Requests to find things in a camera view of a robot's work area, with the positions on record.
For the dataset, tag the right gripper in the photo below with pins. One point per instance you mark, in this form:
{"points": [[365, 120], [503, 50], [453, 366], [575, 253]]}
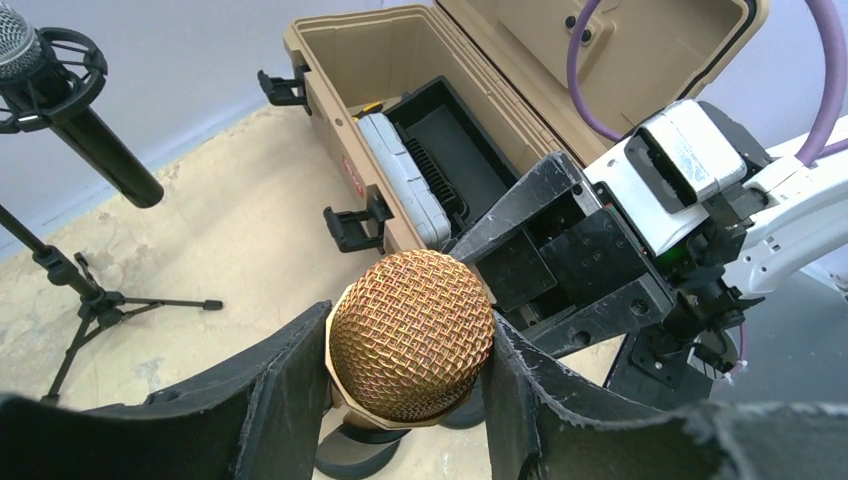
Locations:
{"points": [[566, 279]]}

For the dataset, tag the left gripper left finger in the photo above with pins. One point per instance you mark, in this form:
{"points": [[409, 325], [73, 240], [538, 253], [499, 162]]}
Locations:
{"points": [[256, 415]]}

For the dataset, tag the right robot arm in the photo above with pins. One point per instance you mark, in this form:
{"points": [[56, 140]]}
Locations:
{"points": [[780, 217]]}

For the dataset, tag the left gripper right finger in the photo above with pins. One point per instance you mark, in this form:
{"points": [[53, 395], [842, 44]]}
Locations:
{"points": [[545, 421]]}

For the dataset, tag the gold microphone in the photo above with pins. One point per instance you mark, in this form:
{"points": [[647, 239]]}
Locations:
{"points": [[405, 343]]}

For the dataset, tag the black toolbox tray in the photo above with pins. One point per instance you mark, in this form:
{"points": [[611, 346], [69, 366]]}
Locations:
{"points": [[462, 165]]}

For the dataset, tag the tan toolbox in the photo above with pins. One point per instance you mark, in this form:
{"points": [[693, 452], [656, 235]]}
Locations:
{"points": [[507, 61]]}

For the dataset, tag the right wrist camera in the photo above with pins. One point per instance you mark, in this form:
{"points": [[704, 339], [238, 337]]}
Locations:
{"points": [[662, 174]]}

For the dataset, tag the grey plastic case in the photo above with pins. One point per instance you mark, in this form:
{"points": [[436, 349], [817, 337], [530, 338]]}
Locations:
{"points": [[406, 179]]}

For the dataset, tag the black grey-head microphone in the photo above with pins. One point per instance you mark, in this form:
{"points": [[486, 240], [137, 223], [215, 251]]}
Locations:
{"points": [[50, 77]]}

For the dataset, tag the black tripod mic stand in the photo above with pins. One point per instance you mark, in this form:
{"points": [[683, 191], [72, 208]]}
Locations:
{"points": [[99, 309]]}

